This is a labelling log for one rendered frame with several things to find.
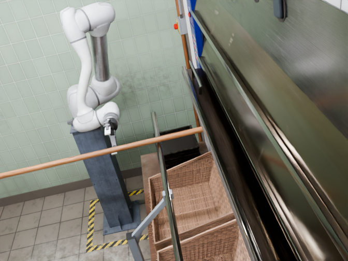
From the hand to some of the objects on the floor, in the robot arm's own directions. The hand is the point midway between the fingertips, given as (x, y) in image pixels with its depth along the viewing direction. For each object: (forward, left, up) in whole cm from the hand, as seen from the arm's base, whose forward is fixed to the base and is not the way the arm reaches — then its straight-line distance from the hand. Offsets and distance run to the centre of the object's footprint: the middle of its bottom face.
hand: (111, 143), depth 202 cm
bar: (+37, +12, -119) cm, 125 cm away
